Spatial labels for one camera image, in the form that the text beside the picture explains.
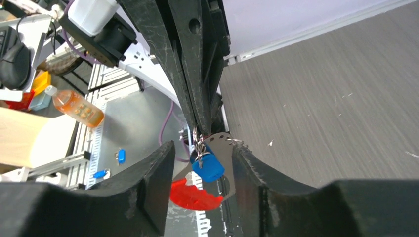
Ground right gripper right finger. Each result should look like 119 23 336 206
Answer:
232 145 419 237

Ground key with blue tag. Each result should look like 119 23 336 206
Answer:
190 145 225 182

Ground silver split keyring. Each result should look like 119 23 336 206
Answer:
193 126 206 168

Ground cream chair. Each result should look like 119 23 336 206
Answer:
0 108 76 168

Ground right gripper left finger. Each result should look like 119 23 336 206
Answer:
0 141 175 237

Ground loose blue key tag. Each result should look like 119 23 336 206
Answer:
115 149 126 165

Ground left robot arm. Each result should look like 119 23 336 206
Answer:
59 0 230 136

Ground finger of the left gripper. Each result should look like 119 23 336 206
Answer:
168 0 229 135
118 0 197 128

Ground orange translucent device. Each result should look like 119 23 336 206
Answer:
44 85 104 128

